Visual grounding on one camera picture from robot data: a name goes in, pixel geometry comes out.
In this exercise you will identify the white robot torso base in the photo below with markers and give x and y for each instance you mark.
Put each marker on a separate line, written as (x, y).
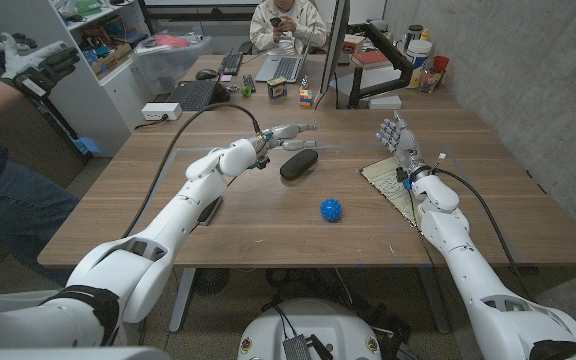
(328, 325)

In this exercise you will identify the blue spiky ball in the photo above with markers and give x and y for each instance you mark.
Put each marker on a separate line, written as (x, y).
(331, 210)

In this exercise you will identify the small black keyboard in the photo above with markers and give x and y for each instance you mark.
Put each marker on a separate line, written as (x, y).
(231, 62)

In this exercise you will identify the colourful Rubik's cube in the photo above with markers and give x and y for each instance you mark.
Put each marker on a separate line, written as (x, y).
(306, 97)

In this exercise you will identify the pink sticky note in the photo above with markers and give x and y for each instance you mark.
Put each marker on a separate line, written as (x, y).
(226, 78)

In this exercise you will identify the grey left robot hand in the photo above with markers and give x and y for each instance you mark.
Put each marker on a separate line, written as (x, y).
(280, 136)

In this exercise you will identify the dark lidded bottle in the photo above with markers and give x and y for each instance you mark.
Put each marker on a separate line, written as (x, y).
(414, 34)

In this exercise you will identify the black glasses case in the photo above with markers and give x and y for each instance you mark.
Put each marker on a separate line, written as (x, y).
(298, 164)

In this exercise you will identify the red cup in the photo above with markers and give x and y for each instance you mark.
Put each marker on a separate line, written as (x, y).
(440, 64)

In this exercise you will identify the black smartphone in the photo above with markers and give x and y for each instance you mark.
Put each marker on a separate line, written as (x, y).
(275, 20)

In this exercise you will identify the grey table leg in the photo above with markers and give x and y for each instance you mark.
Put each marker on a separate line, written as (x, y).
(433, 300)
(182, 300)

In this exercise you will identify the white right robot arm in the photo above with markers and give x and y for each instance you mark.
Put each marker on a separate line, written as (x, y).
(460, 250)

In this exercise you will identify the red book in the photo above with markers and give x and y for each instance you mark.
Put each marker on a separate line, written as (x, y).
(370, 59)

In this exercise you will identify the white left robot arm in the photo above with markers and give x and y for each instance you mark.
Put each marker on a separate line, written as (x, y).
(178, 215)

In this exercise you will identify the small green object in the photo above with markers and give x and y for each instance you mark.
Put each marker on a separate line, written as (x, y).
(246, 91)

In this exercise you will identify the black laptop keyboard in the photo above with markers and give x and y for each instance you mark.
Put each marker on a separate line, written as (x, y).
(195, 95)

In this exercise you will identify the white shelf cabinet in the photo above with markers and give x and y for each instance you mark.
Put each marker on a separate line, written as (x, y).
(88, 110)

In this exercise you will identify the cardboard box with clutter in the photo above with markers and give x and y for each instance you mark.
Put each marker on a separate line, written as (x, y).
(110, 59)

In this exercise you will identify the clear jar with small items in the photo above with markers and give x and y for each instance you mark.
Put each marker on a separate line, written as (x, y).
(430, 80)

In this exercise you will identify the white power adapter box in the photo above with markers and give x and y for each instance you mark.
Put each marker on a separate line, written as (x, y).
(161, 111)

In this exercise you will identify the black flat rectangular device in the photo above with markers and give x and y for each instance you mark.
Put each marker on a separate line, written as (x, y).
(213, 210)

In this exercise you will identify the flat white box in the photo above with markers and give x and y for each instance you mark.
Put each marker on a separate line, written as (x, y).
(385, 102)

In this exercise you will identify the seated person in white jacket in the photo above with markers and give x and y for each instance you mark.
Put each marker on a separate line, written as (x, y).
(308, 20)

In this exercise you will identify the clear plastic storage bin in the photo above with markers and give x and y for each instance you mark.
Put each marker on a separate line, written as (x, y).
(168, 62)

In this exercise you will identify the white plastic jar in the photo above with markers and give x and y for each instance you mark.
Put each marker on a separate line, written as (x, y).
(419, 54)

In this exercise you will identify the black computer mouse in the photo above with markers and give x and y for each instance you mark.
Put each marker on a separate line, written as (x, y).
(206, 74)

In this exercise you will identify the silver laptop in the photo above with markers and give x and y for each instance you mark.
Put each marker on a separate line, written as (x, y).
(288, 67)

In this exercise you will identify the black remote control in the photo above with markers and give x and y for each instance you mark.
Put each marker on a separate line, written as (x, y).
(249, 83)

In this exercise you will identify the round black fan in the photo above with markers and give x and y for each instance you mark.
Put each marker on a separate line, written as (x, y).
(211, 281)

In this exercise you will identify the dark computer monitor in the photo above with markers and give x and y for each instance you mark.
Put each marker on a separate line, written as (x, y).
(337, 45)

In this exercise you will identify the yellow bottle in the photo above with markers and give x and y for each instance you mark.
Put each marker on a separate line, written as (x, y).
(425, 35)

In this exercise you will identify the standing person in jeans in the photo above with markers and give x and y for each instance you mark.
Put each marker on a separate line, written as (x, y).
(13, 210)

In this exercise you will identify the white black glove with tracker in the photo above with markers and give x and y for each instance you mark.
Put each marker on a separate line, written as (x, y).
(38, 67)

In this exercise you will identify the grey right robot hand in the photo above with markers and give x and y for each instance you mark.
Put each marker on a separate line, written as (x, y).
(404, 147)

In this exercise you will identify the brown cardboard box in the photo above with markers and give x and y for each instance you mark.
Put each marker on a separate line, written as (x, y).
(354, 44)

